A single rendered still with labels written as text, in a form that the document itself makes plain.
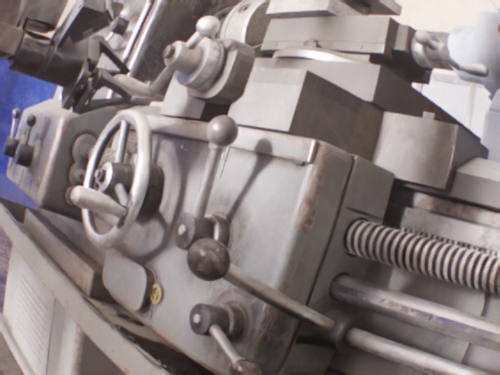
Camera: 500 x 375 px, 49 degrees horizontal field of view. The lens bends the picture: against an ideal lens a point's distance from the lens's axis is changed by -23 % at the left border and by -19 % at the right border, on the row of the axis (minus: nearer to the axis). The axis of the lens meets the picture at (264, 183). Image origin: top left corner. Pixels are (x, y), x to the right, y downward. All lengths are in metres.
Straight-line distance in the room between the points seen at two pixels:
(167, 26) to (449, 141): 0.95
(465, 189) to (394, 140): 0.13
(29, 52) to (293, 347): 0.49
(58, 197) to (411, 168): 0.93
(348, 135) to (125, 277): 0.38
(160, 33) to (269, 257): 0.92
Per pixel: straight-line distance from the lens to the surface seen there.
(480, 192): 0.72
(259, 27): 1.44
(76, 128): 1.48
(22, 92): 4.78
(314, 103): 0.75
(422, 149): 0.77
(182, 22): 1.56
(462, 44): 1.06
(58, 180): 1.48
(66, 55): 0.75
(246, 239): 0.74
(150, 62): 1.52
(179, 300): 0.83
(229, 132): 0.71
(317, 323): 0.70
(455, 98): 4.91
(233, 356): 0.65
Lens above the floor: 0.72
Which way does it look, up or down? 2 degrees up
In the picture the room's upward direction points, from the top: 17 degrees clockwise
